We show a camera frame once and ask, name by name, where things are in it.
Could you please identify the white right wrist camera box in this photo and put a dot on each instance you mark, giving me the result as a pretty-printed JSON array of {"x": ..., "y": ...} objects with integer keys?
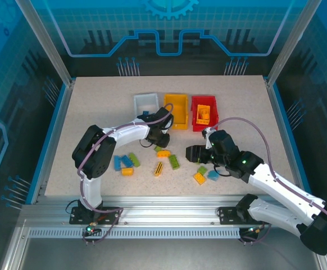
[{"x": 208, "y": 137}]

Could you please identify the aluminium frame post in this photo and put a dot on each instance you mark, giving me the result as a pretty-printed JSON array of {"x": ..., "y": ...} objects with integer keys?
[
  {"x": 45, "y": 45},
  {"x": 290, "y": 45}
]

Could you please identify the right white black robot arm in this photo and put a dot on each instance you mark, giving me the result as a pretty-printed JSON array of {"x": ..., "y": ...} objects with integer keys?
[{"x": 281, "y": 216}]

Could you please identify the yellow lego brick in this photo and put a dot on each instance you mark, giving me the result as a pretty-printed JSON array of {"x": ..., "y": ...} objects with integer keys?
[
  {"x": 127, "y": 171},
  {"x": 204, "y": 115}
]

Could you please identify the small connector board with LED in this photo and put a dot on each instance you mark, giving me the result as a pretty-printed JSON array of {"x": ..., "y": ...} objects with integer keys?
[
  {"x": 254, "y": 230},
  {"x": 91, "y": 229}
]

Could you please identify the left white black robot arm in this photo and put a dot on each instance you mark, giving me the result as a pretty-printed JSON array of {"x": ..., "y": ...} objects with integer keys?
[{"x": 101, "y": 166}]

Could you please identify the light blue lego piece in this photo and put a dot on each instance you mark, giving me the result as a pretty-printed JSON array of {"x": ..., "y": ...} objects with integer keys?
[{"x": 213, "y": 175}]

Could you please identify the orange rounded lego brick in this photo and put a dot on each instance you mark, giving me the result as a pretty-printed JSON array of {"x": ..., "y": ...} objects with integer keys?
[{"x": 164, "y": 153}]

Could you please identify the aluminium front rail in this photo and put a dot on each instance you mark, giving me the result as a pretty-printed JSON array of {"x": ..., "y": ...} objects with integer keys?
[{"x": 166, "y": 211}]

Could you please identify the small green lego brick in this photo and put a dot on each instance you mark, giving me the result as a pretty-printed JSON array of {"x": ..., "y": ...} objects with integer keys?
[{"x": 202, "y": 170}]

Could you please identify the blue gear printed back panel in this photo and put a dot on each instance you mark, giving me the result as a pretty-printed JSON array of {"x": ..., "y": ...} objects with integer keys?
[{"x": 163, "y": 33}]

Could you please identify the red plastic bin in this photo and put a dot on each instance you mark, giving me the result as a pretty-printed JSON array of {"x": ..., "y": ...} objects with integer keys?
[{"x": 214, "y": 112}]

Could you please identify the yellow plastic bin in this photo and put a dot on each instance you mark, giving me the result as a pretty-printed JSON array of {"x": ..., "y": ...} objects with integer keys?
[{"x": 177, "y": 112}]

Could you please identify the yellow black striped lego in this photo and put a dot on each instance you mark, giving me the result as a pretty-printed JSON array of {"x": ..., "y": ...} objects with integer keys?
[{"x": 159, "y": 168}]

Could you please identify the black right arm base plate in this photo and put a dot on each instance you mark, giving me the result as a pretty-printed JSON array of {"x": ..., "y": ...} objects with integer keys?
[{"x": 228, "y": 216}]

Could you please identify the yellow lego window frame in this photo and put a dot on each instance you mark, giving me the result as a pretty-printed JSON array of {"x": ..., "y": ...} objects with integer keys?
[{"x": 202, "y": 122}]

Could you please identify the white plastic bin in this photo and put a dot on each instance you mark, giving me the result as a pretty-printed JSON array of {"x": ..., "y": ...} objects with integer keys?
[{"x": 145, "y": 98}]

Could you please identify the yellow lego plate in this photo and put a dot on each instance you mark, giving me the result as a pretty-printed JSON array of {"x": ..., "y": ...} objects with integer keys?
[{"x": 199, "y": 178}]

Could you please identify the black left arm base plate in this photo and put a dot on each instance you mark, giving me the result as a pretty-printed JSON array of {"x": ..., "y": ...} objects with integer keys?
[{"x": 76, "y": 218}]

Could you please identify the small blue lego brick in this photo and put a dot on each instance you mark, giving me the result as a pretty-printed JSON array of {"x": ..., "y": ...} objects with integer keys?
[{"x": 146, "y": 113}]

